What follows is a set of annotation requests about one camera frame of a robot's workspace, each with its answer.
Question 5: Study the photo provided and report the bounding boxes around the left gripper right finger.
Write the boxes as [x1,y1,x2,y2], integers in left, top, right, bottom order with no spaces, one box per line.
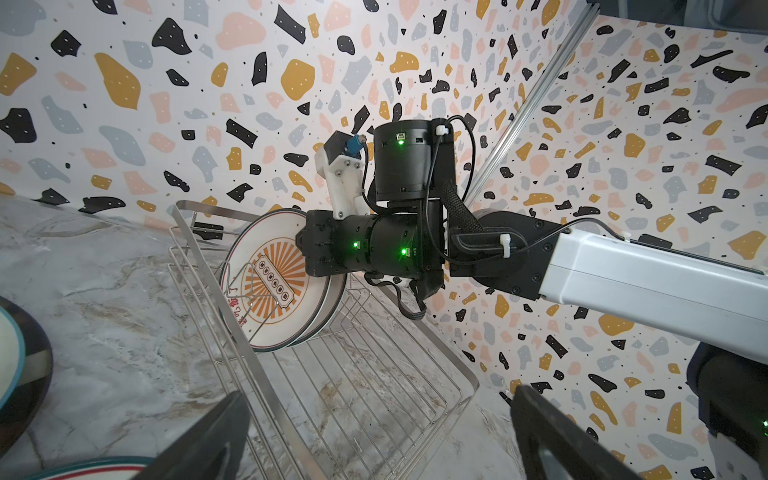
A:
[510,385,639,479]

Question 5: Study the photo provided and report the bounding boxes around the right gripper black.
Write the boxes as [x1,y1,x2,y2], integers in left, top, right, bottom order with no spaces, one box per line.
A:
[296,210,348,278]

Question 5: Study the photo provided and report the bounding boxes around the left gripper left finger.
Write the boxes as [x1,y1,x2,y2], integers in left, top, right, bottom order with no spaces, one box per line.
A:
[135,391,250,479]

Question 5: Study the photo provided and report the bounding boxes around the orange sunburst plate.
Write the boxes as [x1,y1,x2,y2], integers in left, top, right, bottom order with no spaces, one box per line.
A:
[220,209,328,353]

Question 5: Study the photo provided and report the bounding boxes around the orange pattern white plate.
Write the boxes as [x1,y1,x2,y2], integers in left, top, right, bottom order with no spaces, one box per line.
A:
[28,456,153,480]

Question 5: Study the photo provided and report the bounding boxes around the dark rimmed cream plate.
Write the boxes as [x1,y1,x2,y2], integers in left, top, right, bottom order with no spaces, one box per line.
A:
[1,297,53,456]

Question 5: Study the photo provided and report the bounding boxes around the fruit pattern blue-rim plate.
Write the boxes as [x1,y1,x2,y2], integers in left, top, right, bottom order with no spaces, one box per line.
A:
[0,308,26,407]

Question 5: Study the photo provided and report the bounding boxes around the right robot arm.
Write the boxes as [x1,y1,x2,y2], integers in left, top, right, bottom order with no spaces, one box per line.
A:
[296,119,767,479]

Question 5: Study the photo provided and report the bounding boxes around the metal wire dish rack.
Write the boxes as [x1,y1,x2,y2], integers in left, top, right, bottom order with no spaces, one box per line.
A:
[169,201,479,479]

